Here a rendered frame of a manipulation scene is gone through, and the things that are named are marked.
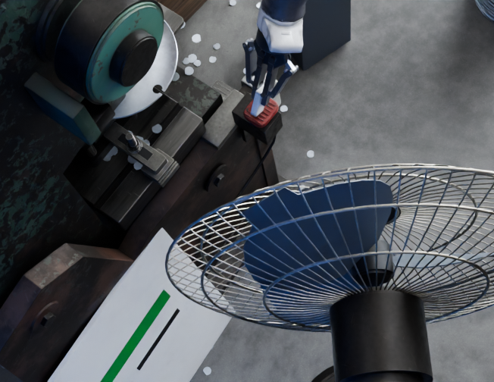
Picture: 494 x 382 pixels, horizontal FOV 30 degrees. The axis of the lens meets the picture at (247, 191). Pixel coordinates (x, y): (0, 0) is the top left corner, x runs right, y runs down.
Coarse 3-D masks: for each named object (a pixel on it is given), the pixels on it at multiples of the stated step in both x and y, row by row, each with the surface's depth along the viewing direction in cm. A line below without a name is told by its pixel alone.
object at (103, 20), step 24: (96, 0) 138; (120, 0) 138; (144, 0) 140; (72, 24) 137; (96, 24) 136; (72, 48) 137; (72, 72) 139; (48, 96) 146; (72, 120) 144; (96, 120) 151
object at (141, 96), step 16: (160, 48) 207; (176, 48) 206; (160, 64) 205; (176, 64) 204; (144, 80) 204; (160, 80) 204; (128, 96) 204; (144, 96) 203; (160, 96) 203; (128, 112) 202
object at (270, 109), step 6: (252, 102) 204; (270, 102) 204; (276, 102) 204; (246, 108) 204; (264, 108) 203; (270, 108) 203; (276, 108) 203; (246, 114) 203; (258, 114) 203; (264, 114) 203; (270, 114) 203; (252, 120) 203; (258, 120) 203; (264, 120) 203; (258, 126) 203; (264, 126) 203
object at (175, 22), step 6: (162, 6) 211; (168, 12) 210; (174, 12) 210; (168, 18) 209; (174, 18) 209; (180, 18) 209; (168, 24) 209; (174, 24) 209; (180, 24) 209; (174, 30) 208
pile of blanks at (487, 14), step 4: (476, 0) 290; (480, 0) 285; (484, 0) 282; (488, 0) 279; (492, 0) 278; (480, 4) 287; (484, 4) 284; (488, 4) 281; (492, 4) 279; (480, 8) 289; (484, 8) 286; (488, 8) 283; (492, 8) 281; (484, 12) 287; (488, 12) 285; (492, 12) 282; (488, 16) 287; (492, 16) 285; (492, 20) 287
